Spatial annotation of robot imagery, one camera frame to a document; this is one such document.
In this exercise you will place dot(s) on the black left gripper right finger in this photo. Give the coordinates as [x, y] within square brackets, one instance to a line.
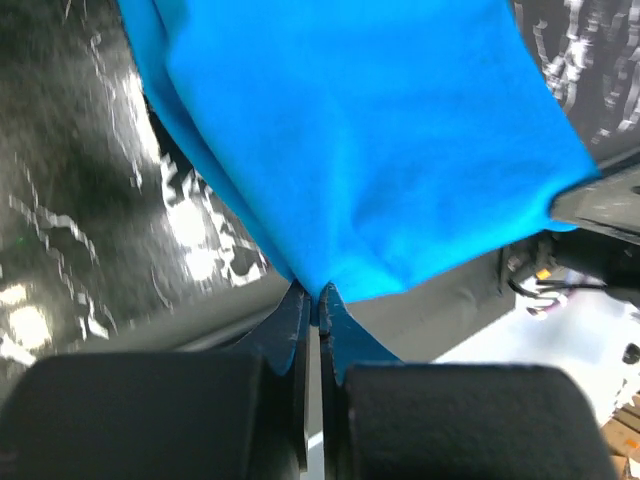
[385, 419]

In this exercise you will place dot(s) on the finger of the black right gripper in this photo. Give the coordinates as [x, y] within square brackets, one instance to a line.
[608, 205]

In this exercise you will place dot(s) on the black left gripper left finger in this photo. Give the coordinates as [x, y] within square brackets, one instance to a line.
[233, 413]

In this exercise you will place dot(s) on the blue t shirt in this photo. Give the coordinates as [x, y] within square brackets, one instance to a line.
[368, 144]

